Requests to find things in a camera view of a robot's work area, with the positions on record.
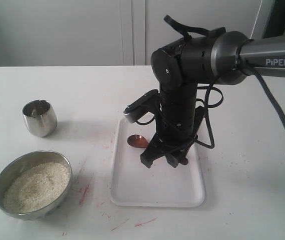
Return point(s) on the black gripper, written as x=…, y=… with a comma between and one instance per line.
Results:
x=177, y=122

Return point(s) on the brown wooden spoon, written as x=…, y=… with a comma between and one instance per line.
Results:
x=137, y=141

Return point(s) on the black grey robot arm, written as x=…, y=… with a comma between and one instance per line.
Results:
x=225, y=59

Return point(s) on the small steel cup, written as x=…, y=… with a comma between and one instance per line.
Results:
x=40, y=118

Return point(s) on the steel bowl of rice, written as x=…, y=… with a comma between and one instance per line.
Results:
x=35, y=184

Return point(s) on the white rectangular tray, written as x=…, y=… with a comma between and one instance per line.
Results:
x=134, y=185

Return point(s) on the white cabinet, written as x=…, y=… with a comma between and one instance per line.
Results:
x=112, y=32

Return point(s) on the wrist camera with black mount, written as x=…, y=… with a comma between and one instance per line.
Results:
x=140, y=107

